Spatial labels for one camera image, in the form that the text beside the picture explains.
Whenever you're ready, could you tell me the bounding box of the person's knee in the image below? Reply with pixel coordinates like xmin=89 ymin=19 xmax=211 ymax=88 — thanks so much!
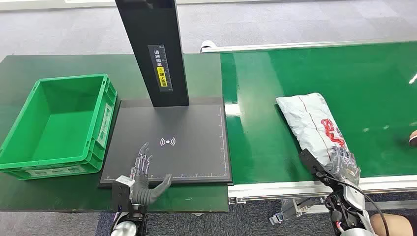
xmin=369 ymin=213 xmax=415 ymax=236

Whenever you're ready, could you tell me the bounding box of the green plastic crate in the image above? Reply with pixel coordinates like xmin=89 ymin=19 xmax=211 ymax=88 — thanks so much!
xmin=0 ymin=73 xmax=118 ymax=181

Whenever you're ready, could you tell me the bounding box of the silver conveyor frame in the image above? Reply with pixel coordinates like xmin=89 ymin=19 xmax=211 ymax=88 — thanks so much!
xmin=200 ymin=39 xmax=417 ymax=216

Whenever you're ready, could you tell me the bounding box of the white conveyor end roller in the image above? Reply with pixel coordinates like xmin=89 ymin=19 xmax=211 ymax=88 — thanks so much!
xmin=200 ymin=39 xmax=216 ymax=53

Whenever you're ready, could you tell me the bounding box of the black inbound scanner machine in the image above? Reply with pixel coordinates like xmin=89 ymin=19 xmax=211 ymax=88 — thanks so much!
xmin=98 ymin=0 xmax=233 ymax=189

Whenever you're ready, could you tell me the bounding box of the grey plastic mailer package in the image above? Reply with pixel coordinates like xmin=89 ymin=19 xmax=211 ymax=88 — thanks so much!
xmin=276 ymin=92 xmax=361 ymax=171

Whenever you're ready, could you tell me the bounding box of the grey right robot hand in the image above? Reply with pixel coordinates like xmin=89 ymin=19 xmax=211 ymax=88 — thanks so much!
xmin=327 ymin=147 xmax=361 ymax=193

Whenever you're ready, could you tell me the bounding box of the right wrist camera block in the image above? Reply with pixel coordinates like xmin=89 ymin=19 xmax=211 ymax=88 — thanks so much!
xmin=299 ymin=148 xmax=331 ymax=184

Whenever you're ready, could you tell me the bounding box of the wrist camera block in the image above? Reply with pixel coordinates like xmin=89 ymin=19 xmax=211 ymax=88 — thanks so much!
xmin=299 ymin=148 xmax=331 ymax=184
xmin=112 ymin=175 xmax=136 ymax=213

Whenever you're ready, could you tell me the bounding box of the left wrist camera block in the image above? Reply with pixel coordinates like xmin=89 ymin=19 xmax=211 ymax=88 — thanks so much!
xmin=112 ymin=175 xmax=136 ymax=213

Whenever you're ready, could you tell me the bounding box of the green conveyor belt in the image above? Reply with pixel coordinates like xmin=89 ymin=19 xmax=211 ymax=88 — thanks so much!
xmin=221 ymin=41 xmax=417 ymax=185

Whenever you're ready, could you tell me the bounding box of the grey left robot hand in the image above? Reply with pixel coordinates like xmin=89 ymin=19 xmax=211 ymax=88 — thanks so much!
xmin=129 ymin=142 xmax=173 ymax=206

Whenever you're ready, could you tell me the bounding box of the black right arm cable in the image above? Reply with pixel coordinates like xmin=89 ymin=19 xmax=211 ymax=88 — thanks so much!
xmin=321 ymin=174 xmax=390 ymax=236

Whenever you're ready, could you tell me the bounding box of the black and yellow column label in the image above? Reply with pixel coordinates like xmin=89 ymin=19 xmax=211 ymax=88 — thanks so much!
xmin=147 ymin=44 xmax=173 ymax=92

